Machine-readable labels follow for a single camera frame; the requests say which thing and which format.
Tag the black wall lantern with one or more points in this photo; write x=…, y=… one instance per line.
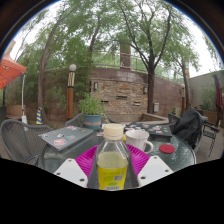
x=145, y=89
x=95, y=86

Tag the blue yellow striped cone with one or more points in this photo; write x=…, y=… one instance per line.
x=39, y=116

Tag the slim wooden lamp post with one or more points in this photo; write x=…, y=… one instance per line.
x=183, y=100

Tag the orange canopy tent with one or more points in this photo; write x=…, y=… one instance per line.
x=10, y=71

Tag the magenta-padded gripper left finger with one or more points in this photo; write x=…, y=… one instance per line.
x=85, y=163

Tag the wooden bench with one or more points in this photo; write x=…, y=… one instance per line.
x=15, y=111

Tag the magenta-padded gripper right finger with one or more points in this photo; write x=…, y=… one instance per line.
x=140, y=163

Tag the green plant in blue pot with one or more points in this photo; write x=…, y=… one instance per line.
x=92, y=120

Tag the white ceramic mug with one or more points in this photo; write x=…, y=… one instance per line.
x=136, y=138

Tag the grey laptop with stickers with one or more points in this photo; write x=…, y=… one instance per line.
x=65, y=136

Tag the folded maroon patio umbrella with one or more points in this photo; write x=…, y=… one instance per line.
x=218, y=96

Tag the clear bottle with yellow label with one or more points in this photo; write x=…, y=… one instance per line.
x=112, y=170

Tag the wooden lamp post with globe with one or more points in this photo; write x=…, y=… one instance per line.
x=70, y=100

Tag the grey wall box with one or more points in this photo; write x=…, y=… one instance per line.
x=156, y=107

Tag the black laptop with stickers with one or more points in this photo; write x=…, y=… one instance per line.
x=156, y=129

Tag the dark metal patio chair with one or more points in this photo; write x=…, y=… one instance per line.
x=210, y=133

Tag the flat round red coaster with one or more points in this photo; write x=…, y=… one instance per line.
x=167, y=148

